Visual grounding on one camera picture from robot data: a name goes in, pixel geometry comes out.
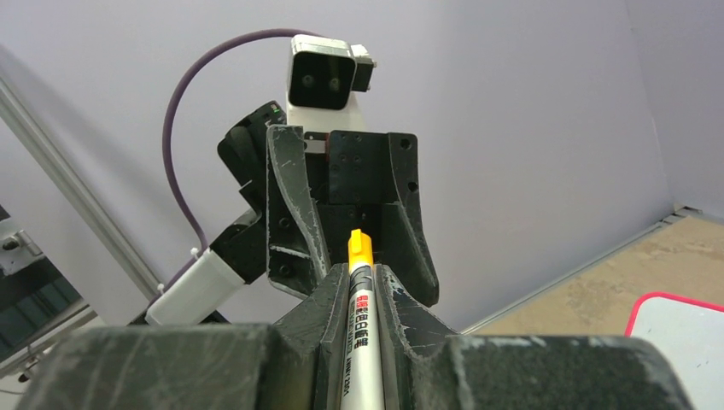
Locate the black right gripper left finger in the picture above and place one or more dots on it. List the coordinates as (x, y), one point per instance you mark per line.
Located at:
(294, 363)

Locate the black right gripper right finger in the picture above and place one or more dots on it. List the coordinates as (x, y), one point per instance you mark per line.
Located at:
(426, 365)

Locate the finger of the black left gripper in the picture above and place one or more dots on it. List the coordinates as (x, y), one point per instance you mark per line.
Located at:
(297, 256)
(406, 249)

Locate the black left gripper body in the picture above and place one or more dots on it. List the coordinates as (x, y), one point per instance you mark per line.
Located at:
(354, 179)

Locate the red framed whiteboard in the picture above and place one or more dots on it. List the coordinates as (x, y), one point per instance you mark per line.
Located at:
(689, 333)

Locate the yellow marker cap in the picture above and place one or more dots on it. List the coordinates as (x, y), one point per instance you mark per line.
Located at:
(359, 250)

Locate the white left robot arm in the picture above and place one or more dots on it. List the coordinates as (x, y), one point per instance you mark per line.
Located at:
(237, 256)

